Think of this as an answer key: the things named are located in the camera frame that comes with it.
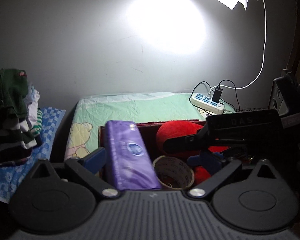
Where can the red plush toy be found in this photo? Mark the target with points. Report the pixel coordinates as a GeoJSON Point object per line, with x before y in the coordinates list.
{"type": "Point", "coordinates": [189, 142]}

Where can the pile of folded clothes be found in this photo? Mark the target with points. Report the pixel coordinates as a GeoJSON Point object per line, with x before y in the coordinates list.
{"type": "Point", "coordinates": [19, 111]}

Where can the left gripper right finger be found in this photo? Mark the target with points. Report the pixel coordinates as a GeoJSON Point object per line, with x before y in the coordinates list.
{"type": "Point", "coordinates": [217, 173]}

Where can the green bear pillow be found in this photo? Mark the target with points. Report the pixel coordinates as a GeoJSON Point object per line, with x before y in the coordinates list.
{"type": "Point", "coordinates": [93, 112]}

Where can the white power strip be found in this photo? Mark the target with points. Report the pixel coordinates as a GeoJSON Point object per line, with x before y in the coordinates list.
{"type": "Point", "coordinates": [206, 103]}

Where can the black charger adapter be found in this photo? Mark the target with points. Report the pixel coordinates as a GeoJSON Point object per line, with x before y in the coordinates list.
{"type": "Point", "coordinates": [217, 94]}

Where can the purple tissue pack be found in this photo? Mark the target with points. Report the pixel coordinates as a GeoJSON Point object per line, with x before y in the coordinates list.
{"type": "Point", "coordinates": [129, 166]}

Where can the red cardboard box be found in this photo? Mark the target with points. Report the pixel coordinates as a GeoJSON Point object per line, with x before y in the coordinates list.
{"type": "Point", "coordinates": [154, 134]}

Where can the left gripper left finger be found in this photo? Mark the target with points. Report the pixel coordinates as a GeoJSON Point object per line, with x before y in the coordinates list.
{"type": "Point", "coordinates": [83, 171]}

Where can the packing tape roll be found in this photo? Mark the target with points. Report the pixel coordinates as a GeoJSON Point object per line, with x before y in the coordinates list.
{"type": "Point", "coordinates": [172, 173]}

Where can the blue checked towel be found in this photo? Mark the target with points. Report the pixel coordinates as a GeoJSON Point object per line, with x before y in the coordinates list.
{"type": "Point", "coordinates": [16, 162]}

